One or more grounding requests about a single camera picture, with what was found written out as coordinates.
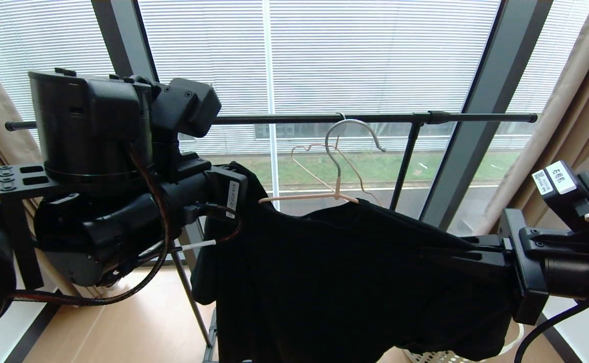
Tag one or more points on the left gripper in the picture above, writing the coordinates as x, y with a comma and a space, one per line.
123, 222

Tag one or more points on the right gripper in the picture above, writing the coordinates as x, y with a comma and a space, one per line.
572, 272

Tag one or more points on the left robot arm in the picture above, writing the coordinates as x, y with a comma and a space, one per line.
87, 131

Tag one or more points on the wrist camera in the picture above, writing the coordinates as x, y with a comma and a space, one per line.
562, 186
188, 106

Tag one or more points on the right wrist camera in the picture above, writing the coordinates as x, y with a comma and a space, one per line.
562, 186

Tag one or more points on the white laundry basket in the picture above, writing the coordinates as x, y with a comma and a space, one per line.
440, 358

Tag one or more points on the black clothes rack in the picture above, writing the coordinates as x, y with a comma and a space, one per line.
299, 119

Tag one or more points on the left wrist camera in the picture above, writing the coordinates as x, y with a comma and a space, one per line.
188, 106

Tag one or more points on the window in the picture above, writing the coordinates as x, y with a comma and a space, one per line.
214, 60

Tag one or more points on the black garment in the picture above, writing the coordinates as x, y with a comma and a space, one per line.
350, 277

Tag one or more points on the pink clothes hanger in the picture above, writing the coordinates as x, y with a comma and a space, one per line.
343, 115
338, 184

